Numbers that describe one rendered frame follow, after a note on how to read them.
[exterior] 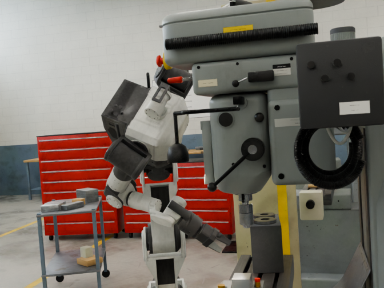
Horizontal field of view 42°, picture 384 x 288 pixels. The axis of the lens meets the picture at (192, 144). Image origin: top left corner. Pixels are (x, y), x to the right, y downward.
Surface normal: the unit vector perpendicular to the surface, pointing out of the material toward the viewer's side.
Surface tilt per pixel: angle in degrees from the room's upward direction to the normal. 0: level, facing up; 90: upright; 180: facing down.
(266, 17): 90
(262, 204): 90
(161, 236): 80
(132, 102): 58
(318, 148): 90
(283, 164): 90
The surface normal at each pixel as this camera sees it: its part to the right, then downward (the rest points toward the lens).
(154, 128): 0.03, -0.50
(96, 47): -0.24, 0.07
